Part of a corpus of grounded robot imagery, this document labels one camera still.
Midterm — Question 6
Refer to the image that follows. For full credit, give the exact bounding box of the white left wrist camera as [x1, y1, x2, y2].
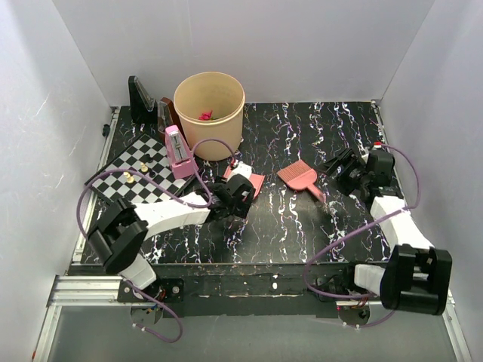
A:
[229, 161, 252, 179]

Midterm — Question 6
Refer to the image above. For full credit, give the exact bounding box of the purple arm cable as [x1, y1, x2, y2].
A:
[303, 143, 420, 328]
[76, 138, 238, 343]

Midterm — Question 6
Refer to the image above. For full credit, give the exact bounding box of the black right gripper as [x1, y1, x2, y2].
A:
[315, 146, 371, 196]

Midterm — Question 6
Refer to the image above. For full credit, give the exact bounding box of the pink hand brush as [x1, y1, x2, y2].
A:
[277, 160, 326, 203]

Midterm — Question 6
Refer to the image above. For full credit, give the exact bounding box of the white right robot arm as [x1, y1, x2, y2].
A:
[321, 146, 452, 315]

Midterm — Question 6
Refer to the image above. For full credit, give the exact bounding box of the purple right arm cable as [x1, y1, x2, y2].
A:
[303, 143, 420, 328]

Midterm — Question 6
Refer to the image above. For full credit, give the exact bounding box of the black white chessboard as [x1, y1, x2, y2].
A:
[87, 134, 195, 204]

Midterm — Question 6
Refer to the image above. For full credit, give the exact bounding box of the black metronome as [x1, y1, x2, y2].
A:
[128, 75, 158, 124]

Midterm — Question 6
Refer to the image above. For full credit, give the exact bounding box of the pink dustpan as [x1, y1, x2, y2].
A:
[223, 166, 265, 199]

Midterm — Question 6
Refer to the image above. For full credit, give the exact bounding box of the cream chess piece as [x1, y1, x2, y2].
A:
[140, 162, 149, 173]

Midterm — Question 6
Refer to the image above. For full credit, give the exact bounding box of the magenta paper scrap left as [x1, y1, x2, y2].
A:
[198, 111, 214, 121]

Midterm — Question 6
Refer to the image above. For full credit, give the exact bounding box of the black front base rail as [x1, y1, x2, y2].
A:
[67, 262, 431, 318]

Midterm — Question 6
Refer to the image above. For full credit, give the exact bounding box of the brown metronome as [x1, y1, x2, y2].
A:
[158, 97, 179, 133]

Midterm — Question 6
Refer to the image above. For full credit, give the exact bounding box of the white chess piece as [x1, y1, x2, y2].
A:
[123, 171, 134, 184]

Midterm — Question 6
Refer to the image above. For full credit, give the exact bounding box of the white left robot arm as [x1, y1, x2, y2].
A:
[87, 174, 256, 302]

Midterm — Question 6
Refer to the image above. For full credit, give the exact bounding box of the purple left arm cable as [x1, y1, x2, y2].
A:
[76, 138, 238, 343]

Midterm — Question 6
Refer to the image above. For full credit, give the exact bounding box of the beige plastic bucket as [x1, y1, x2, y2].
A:
[174, 72, 245, 161]

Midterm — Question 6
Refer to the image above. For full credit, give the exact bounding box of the pink metronome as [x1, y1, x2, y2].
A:
[165, 125, 198, 179]

